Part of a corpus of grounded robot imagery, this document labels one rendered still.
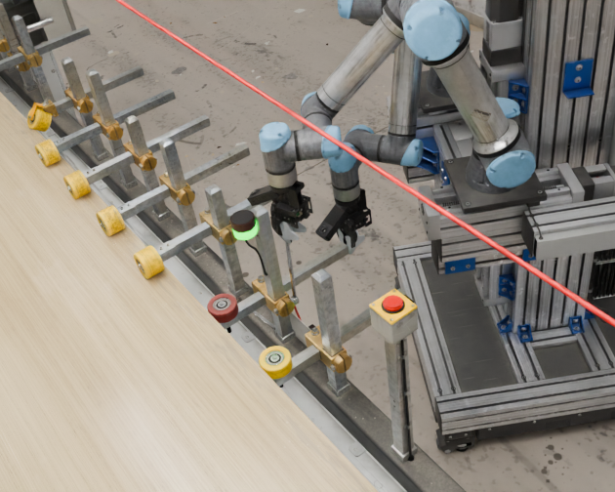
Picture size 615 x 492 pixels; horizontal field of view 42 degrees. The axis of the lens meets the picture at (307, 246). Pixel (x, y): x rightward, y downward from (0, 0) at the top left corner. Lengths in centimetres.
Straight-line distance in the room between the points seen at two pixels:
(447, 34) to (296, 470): 98
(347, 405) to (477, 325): 95
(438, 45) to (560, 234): 69
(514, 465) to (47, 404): 155
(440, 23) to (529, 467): 163
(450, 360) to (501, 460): 37
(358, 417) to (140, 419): 55
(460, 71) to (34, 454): 129
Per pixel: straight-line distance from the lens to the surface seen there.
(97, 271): 236
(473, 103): 186
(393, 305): 160
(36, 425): 205
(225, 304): 213
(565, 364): 285
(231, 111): 463
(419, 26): 172
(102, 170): 266
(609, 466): 289
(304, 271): 223
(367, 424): 208
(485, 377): 279
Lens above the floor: 239
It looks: 41 degrees down
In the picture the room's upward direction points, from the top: 10 degrees counter-clockwise
